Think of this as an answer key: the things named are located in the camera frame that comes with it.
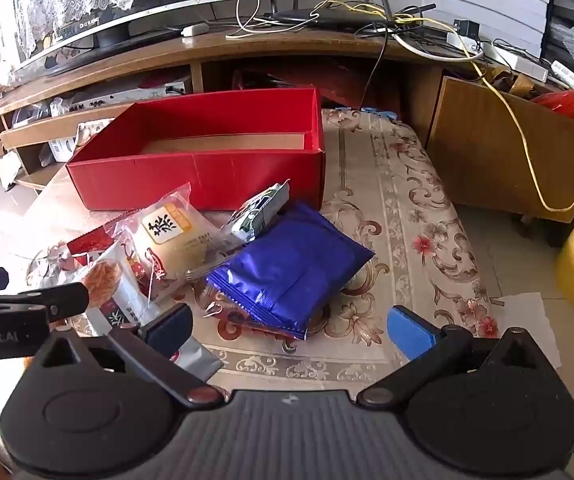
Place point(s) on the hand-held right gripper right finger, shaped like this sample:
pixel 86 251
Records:
pixel 409 335

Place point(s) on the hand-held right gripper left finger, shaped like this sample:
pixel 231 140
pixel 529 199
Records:
pixel 169 327

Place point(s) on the silver foil snack packet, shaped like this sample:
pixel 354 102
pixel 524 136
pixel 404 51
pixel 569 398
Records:
pixel 199 360

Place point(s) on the red foil snack packet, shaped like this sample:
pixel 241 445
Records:
pixel 89 246

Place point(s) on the clear bun packet yellow label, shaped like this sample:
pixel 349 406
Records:
pixel 182 245

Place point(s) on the blue foil snack packet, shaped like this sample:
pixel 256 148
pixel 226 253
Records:
pixel 287 270

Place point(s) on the green white cake packet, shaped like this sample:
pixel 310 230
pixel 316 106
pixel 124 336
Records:
pixel 257 212

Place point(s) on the red cardboard box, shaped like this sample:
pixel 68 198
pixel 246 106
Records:
pixel 192 175

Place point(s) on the white paper sheet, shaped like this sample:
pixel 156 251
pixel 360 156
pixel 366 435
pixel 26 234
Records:
pixel 522 315

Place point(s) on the floral tablecloth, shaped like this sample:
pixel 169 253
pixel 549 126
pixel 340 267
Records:
pixel 407 200

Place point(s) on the white blue cardboard box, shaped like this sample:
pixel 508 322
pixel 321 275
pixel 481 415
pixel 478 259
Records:
pixel 62 149

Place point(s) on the clear plastic bag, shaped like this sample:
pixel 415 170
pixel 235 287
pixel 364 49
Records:
pixel 42 112

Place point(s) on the wooden television cabinet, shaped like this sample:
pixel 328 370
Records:
pixel 482 150

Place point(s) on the silver disc player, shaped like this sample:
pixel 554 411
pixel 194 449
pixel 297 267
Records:
pixel 132 92

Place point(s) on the blue cloth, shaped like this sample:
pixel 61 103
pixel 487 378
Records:
pixel 379 113

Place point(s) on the red plastic bag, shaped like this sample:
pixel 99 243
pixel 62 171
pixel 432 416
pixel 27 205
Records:
pixel 567 102

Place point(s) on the long white power strip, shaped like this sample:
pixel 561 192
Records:
pixel 517 62

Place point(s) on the small white adapter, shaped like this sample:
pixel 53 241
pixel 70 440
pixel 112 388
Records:
pixel 194 30

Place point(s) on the black power adapter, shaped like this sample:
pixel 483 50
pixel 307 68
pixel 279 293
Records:
pixel 465 28

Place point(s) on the black router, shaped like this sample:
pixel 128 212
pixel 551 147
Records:
pixel 327 19

